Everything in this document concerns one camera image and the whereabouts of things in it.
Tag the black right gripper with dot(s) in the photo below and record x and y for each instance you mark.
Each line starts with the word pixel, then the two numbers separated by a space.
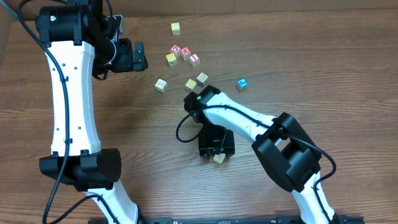
pixel 216 148

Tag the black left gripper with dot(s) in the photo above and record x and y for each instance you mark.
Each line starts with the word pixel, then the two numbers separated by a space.
pixel 132 56

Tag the green-sided wooden picture block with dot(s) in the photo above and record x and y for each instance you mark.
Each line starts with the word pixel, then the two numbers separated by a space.
pixel 219 158

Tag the blue-topped wooden letter block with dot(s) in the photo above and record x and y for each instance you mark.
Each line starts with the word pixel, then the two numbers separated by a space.
pixel 242 84

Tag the wooden block letter E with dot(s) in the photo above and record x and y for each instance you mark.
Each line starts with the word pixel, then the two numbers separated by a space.
pixel 202 79

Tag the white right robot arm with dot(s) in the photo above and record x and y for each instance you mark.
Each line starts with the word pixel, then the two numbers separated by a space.
pixel 286 152

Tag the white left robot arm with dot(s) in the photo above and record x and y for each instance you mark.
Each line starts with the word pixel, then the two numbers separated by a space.
pixel 82 44

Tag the plain wooden picture block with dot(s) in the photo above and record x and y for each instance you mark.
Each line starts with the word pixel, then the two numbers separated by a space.
pixel 161 85

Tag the yellow wooden block left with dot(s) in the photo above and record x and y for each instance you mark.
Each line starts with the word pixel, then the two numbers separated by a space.
pixel 171 59

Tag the yellow wooden block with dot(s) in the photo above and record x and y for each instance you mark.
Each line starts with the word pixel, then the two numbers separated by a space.
pixel 171 59
pixel 175 28

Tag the red block letter C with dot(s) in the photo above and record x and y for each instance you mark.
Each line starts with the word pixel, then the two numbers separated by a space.
pixel 176 50

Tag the far yellow wooden block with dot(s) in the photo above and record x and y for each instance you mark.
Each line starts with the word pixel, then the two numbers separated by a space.
pixel 175 28

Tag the red block letter M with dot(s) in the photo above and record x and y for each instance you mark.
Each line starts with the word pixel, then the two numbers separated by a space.
pixel 185 53

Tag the yellow-topped wooden block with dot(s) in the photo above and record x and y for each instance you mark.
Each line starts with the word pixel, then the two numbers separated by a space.
pixel 190 85

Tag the red block letter I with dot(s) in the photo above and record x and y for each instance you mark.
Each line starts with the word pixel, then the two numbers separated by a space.
pixel 194 60

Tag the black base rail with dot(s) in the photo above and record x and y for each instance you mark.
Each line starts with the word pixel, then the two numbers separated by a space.
pixel 342 219

